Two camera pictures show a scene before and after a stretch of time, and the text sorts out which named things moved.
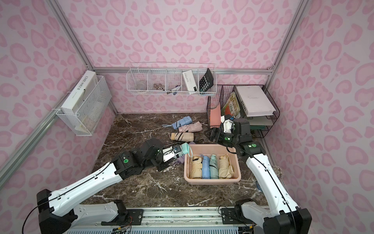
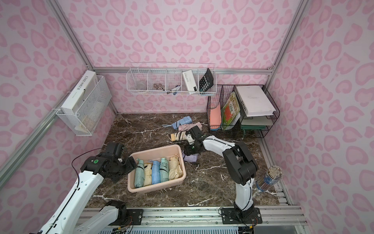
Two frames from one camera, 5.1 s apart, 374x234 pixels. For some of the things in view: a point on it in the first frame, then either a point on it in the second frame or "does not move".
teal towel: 214,168 to 163,169
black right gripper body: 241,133 to 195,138
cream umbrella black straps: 182,136 does not move
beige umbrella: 196,172 to 147,174
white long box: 81,94 does not move
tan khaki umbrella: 226,170 to 175,171
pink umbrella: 191,127 does not move
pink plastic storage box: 212,165 to 162,165
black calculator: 206,82 does not move
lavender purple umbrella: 180,159 to 191,158
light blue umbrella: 184,121 does not move
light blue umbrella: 205,167 to 155,172
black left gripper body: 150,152 to 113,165
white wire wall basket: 172,78 does not move
